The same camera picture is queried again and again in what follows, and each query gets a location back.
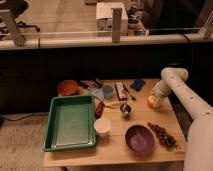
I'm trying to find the white cardboard box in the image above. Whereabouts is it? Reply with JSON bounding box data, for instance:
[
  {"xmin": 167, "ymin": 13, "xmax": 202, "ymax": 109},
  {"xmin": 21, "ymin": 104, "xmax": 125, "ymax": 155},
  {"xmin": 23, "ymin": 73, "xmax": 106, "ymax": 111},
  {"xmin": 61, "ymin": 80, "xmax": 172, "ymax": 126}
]
[{"xmin": 96, "ymin": 2, "xmax": 128, "ymax": 36}]

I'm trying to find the clear plastic bag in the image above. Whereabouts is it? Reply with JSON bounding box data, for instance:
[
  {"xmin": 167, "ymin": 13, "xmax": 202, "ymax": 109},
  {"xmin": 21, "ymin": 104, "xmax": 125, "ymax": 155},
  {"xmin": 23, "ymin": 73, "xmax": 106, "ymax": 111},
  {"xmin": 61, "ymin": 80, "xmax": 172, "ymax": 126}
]
[{"xmin": 88, "ymin": 88, "xmax": 104, "ymax": 101}]

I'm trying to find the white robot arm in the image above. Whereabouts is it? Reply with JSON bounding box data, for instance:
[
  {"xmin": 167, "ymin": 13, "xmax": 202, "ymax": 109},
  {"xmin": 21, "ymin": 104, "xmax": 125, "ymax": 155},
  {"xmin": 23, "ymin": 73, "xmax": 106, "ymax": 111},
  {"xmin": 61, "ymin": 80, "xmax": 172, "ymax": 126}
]
[{"xmin": 147, "ymin": 67, "xmax": 213, "ymax": 171}]

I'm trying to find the blue sponge block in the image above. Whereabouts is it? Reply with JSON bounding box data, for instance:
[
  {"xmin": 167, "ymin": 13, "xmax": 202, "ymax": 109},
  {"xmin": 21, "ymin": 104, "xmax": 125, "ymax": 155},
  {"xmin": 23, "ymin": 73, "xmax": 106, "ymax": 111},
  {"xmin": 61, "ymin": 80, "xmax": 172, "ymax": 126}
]
[{"xmin": 130, "ymin": 79, "xmax": 145, "ymax": 91}]

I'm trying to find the red yellow apple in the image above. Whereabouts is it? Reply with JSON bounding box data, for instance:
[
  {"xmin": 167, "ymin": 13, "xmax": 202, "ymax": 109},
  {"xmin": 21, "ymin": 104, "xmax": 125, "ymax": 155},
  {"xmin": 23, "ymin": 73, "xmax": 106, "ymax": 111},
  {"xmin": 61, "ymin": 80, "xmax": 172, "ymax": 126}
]
[{"xmin": 147, "ymin": 96, "xmax": 160, "ymax": 108}]

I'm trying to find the bunch of dark grapes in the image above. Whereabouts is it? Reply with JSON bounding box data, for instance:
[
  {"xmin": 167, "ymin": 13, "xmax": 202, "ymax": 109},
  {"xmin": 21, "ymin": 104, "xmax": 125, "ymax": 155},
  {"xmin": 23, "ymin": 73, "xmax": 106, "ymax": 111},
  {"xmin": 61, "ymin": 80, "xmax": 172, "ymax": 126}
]
[{"xmin": 148, "ymin": 123, "xmax": 176, "ymax": 148}]

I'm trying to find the light blue plastic cup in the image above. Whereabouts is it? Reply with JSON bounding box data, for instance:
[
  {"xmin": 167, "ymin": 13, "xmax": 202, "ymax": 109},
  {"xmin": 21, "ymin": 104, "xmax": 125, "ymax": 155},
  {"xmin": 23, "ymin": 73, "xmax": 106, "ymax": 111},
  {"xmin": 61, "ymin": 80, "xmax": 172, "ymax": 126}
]
[{"xmin": 102, "ymin": 85, "xmax": 113, "ymax": 99}]

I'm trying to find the black pen tool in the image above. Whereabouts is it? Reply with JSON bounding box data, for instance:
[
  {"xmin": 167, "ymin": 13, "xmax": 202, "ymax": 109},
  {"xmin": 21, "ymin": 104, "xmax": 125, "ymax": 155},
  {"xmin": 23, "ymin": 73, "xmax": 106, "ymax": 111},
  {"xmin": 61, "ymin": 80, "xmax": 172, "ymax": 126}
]
[{"xmin": 122, "ymin": 83, "xmax": 136, "ymax": 101}]

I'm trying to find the dark red small object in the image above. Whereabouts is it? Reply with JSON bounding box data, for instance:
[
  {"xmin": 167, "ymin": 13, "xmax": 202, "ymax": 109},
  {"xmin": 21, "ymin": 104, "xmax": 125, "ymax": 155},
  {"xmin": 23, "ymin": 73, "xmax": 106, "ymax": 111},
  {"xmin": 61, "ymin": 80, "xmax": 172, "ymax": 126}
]
[{"xmin": 95, "ymin": 101, "xmax": 104, "ymax": 119}]

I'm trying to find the red-brown bowl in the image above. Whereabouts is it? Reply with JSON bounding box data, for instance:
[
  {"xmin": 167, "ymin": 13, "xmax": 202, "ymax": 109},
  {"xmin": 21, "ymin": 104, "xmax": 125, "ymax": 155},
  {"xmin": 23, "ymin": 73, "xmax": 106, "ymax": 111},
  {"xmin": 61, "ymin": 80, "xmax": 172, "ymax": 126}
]
[{"xmin": 57, "ymin": 80, "xmax": 78, "ymax": 96}]

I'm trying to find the purple bowl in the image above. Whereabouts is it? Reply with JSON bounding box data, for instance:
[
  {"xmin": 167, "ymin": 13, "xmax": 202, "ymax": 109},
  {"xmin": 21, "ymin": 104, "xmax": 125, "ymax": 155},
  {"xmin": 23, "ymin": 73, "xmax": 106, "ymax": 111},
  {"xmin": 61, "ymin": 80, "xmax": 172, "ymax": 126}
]
[{"xmin": 125, "ymin": 125, "xmax": 155, "ymax": 156}]

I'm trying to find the green plastic tray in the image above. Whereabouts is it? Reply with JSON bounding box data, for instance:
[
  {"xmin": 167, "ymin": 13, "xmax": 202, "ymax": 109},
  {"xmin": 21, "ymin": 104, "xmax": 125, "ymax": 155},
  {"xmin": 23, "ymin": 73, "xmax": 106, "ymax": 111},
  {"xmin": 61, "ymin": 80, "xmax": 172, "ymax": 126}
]
[{"xmin": 43, "ymin": 95, "xmax": 96, "ymax": 152}]

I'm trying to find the small metal cup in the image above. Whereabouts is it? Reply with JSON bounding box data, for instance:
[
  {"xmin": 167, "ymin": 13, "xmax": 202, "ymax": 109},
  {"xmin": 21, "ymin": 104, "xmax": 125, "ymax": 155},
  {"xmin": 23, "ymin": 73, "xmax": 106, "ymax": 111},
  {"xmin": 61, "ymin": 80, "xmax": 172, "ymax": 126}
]
[{"xmin": 120, "ymin": 104, "xmax": 131, "ymax": 118}]

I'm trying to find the white paper cup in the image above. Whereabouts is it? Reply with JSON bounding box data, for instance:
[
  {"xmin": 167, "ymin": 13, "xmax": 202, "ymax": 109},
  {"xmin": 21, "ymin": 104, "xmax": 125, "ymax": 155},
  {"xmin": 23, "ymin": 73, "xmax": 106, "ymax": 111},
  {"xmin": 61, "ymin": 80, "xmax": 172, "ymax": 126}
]
[{"xmin": 94, "ymin": 118, "xmax": 111, "ymax": 137}]

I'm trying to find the dark rectangular bar box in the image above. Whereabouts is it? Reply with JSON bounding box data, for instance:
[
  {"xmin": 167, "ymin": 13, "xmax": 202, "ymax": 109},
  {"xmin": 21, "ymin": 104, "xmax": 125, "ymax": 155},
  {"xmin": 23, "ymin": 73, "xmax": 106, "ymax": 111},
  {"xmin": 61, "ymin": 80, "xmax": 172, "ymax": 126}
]
[{"xmin": 115, "ymin": 82, "xmax": 127, "ymax": 101}]

